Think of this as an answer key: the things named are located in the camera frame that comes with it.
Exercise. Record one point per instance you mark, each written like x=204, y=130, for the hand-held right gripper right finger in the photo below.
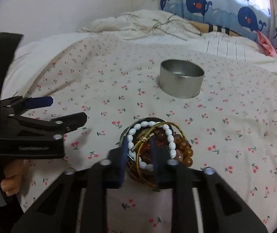
x=154, y=161

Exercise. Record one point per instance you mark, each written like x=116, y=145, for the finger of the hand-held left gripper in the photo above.
x=73, y=121
x=39, y=102

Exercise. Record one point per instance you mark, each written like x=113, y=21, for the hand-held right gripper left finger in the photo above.
x=124, y=165

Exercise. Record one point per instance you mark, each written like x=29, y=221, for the round metal tin with jewelry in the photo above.
x=123, y=134

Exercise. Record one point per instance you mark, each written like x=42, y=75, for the person's left hand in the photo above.
x=13, y=172

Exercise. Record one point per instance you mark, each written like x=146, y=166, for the cherry print bed sheet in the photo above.
x=226, y=116

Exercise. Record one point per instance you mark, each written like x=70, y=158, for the cream duvet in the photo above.
x=141, y=21

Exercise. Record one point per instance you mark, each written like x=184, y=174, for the white lined blanket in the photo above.
x=226, y=46

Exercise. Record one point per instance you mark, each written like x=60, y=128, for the tan black striped pillow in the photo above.
x=216, y=28

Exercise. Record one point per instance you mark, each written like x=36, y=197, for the red patterned cloth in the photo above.
x=266, y=45

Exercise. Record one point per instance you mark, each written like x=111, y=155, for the whale print curtain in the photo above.
x=196, y=2

